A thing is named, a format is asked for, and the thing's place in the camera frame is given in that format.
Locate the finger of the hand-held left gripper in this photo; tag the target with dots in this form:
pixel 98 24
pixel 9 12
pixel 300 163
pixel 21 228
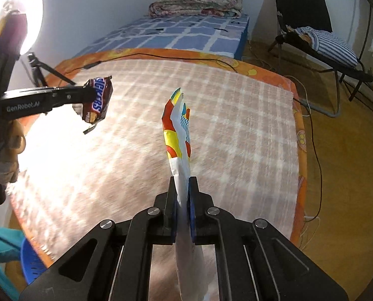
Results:
pixel 70 97

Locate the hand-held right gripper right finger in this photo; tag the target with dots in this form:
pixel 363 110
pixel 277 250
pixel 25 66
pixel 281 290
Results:
pixel 192 210

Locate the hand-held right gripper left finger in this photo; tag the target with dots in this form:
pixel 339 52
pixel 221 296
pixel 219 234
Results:
pixel 173 216

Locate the brown candy bar wrapper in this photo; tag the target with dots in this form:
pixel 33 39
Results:
pixel 98 100

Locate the colourful white snack wrapper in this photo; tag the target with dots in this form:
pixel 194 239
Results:
pixel 177 138

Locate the person's left hand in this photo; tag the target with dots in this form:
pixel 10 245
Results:
pixel 12 150

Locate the black tripod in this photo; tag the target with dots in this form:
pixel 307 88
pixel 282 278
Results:
pixel 37 69

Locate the beige plaid table mat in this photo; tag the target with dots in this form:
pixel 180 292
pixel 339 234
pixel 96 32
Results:
pixel 236 131

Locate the blue checked bed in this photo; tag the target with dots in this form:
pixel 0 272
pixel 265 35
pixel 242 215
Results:
pixel 173 34

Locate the teal cloth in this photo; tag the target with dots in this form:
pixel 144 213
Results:
pixel 1 244

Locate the blue plastic basket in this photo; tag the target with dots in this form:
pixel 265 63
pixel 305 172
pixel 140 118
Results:
pixel 32 263

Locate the folded floral quilt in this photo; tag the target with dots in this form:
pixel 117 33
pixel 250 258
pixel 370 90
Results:
pixel 195 6

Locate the blue striped pillow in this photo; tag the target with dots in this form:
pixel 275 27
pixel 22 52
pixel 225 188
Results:
pixel 330 47

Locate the black folding chair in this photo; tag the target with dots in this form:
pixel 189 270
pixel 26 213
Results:
pixel 299 3

